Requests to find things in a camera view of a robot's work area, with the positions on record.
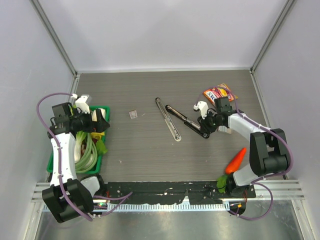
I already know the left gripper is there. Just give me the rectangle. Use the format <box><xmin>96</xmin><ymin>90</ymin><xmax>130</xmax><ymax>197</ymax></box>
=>
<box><xmin>70</xmin><ymin>108</ymin><xmax>109</xmax><ymax>133</ymax></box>

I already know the red white staple box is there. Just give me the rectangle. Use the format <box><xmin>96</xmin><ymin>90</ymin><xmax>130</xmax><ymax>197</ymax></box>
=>
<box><xmin>129</xmin><ymin>110</ymin><xmax>138</xmax><ymax>119</ymax></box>

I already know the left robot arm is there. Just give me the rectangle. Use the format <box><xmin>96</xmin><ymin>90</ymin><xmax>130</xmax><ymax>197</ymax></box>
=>
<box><xmin>42</xmin><ymin>95</ymin><xmax>110</xmax><ymax>223</ymax></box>

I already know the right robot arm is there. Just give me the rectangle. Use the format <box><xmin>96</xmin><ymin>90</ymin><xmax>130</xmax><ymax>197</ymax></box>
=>
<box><xmin>193</xmin><ymin>97</ymin><xmax>292</xmax><ymax>198</ymax></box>

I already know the yellow white toy cabbage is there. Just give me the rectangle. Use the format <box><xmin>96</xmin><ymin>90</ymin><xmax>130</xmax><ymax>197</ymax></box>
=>
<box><xmin>90</xmin><ymin>132</ymin><xmax>105</xmax><ymax>140</ymax></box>

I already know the green plastic tray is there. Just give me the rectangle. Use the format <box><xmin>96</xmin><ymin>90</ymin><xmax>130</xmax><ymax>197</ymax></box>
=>
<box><xmin>46</xmin><ymin>105</ymin><xmax>110</xmax><ymax>175</ymax></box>

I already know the green toy leaf sprig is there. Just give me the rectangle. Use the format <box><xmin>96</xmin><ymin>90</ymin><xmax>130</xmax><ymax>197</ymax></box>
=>
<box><xmin>95</xmin><ymin>139</ymin><xmax>108</xmax><ymax>156</ymax></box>

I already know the orange candy bag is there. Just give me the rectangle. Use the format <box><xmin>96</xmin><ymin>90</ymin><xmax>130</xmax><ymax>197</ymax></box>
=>
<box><xmin>203</xmin><ymin>83</ymin><xmax>238</xmax><ymax>105</ymax></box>

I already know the orange toy carrot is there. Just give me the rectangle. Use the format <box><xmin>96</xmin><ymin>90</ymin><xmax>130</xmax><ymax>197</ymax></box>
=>
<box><xmin>224</xmin><ymin>147</ymin><xmax>247</xmax><ymax>175</ymax></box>

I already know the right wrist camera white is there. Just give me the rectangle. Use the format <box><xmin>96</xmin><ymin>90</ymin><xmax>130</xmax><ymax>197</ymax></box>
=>
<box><xmin>193</xmin><ymin>101</ymin><xmax>209</xmax><ymax>119</ymax></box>

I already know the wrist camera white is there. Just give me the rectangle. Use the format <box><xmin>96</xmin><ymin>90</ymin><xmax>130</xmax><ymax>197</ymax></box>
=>
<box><xmin>193</xmin><ymin>101</ymin><xmax>209</xmax><ymax>119</ymax></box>
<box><xmin>71</xmin><ymin>93</ymin><xmax>92</xmax><ymax>114</ymax></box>

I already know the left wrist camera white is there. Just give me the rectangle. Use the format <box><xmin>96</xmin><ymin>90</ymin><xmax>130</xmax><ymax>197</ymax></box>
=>
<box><xmin>71</xmin><ymin>93</ymin><xmax>92</xmax><ymax>114</ymax></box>

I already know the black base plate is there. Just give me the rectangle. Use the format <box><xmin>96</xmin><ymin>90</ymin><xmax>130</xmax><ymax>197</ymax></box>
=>
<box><xmin>101</xmin><ymin>181</ymin><xmax>256</xmax><ymax>205</ymax></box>

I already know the white slotted cable duct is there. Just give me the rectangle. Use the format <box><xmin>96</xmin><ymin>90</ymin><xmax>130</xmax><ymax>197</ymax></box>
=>
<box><xmin>42</xmin><ymin>202</ymin><xmax>230</xmax><ymax>212</ymax></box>

